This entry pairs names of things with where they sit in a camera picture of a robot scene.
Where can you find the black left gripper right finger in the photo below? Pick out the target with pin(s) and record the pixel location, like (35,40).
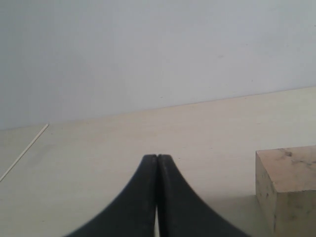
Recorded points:
(181,212)

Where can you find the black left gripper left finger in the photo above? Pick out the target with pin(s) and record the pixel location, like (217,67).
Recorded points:
(132,212)

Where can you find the large wooden cube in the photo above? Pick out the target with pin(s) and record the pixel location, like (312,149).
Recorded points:
(285,186)

